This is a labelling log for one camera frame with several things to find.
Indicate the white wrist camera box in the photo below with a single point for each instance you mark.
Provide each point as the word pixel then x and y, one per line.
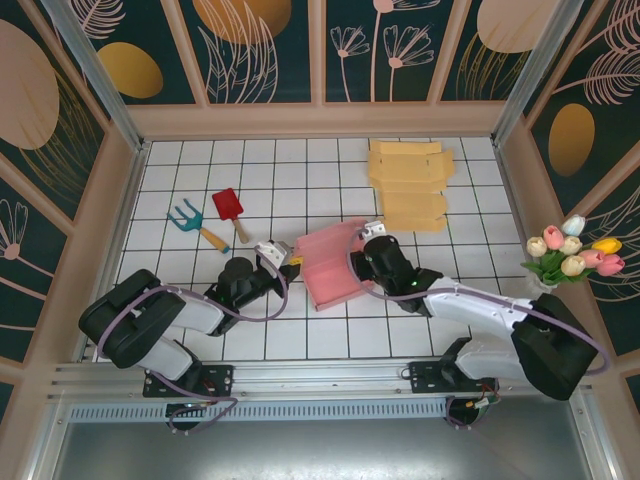
pixel 272 251
pixel 374 231

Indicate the artificial tulip bouquet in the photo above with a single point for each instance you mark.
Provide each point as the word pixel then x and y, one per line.
pixel 570 250

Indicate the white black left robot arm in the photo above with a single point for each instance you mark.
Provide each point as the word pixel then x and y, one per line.
pixel 200 310

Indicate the yellow paper box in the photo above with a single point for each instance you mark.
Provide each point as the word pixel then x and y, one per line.
pixel 405 165

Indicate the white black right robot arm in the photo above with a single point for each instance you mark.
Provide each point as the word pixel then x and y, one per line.
pixel 475 312

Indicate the aluminium mounting rail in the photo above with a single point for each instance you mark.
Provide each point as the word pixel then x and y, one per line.
pixel 320 375

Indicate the teal toy rake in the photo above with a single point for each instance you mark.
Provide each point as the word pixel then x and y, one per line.
pixel 187 220

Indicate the red toy shovel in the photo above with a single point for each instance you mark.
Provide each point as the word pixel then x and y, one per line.
pixel 227 204

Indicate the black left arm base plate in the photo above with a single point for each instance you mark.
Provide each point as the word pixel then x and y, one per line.
pixel 215 375

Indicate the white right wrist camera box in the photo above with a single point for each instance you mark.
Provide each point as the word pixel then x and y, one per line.
pixel 374 231

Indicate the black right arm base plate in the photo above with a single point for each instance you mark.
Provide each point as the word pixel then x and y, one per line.
pixel 425 375

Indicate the grey metal sheet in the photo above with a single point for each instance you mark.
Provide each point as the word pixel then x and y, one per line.
pixel 320 450

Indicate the pink paper box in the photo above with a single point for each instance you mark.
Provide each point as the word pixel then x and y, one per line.
pixel 325 260

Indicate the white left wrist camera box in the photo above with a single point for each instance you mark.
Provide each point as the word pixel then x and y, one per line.
pixel 272 251

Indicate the aluminium frame post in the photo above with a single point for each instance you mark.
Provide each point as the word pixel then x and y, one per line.
pixel 535 65
pixel 100 75

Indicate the white vase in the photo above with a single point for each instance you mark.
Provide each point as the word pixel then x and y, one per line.
pixel 546 289

